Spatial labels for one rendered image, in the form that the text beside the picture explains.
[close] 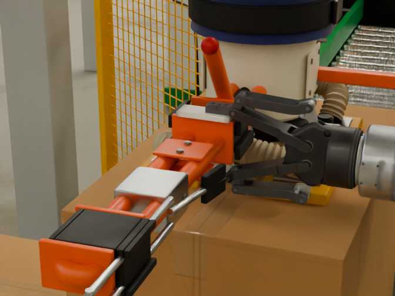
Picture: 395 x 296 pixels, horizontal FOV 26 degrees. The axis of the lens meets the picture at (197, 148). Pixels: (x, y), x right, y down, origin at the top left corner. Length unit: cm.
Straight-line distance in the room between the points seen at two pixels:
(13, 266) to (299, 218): 88
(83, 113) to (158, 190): 352
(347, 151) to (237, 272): 23
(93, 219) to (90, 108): 365
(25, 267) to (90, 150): 209
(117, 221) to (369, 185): 33
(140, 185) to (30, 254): 104
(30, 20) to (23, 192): 60
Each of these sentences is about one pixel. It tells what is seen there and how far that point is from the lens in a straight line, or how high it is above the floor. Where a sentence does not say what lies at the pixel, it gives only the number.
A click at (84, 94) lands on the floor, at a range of 471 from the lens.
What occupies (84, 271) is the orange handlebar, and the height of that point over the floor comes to 108.
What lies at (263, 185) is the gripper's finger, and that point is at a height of 102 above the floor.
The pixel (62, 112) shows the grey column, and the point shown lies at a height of 54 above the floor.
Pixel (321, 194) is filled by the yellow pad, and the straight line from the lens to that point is 122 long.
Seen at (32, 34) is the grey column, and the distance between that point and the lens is 270.
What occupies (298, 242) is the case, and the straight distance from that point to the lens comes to 112.
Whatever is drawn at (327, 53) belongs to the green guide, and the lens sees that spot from 323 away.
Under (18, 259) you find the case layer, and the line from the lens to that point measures 193.
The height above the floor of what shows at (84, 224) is 110.
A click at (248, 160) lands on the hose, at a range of 119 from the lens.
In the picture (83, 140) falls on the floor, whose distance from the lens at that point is 406.
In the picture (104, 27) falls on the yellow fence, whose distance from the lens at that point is 321.
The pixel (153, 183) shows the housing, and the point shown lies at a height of 109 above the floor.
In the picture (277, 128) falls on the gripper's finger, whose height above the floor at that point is 110.
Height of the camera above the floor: 147
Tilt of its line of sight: 22 degrees down
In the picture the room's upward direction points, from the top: straight up
